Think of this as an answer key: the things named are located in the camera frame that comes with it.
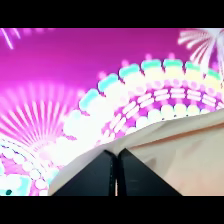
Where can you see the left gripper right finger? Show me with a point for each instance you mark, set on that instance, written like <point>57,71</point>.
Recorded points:
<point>140,176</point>

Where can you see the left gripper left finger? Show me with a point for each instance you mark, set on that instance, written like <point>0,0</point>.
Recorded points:
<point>96,176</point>

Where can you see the beige garment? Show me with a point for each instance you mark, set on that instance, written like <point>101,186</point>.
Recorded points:
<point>186,156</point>

